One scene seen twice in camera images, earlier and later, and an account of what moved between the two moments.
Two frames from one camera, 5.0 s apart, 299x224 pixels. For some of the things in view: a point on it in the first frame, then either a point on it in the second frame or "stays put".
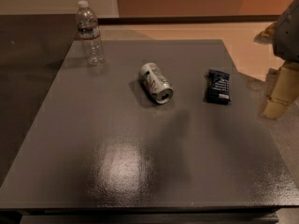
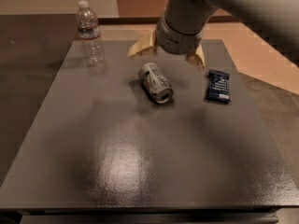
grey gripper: x=288 y=36 to x=177 y=41
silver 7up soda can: x=156 y=84 stays put
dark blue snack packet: x=218 y=89 stays put
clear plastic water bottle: x=88 y=30 stays put
